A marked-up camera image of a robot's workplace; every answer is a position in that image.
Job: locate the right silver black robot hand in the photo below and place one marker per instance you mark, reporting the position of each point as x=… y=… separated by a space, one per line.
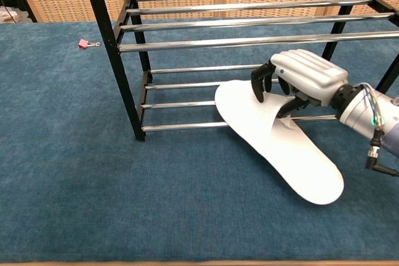
x=311 y=73

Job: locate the white slipper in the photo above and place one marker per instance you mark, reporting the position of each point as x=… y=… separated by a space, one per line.
x=296 y=160

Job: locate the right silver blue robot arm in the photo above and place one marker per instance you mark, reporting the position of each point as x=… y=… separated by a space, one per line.
x=358 y=107

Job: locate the black chrome shoe rack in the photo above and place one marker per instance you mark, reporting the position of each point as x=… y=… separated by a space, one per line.
x=109 y=45

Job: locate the blue carpet table mat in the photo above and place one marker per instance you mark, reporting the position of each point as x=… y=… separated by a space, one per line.
x=124 y=185

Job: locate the pink binder clip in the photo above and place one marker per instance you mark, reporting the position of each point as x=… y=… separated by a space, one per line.
x=83 y=44

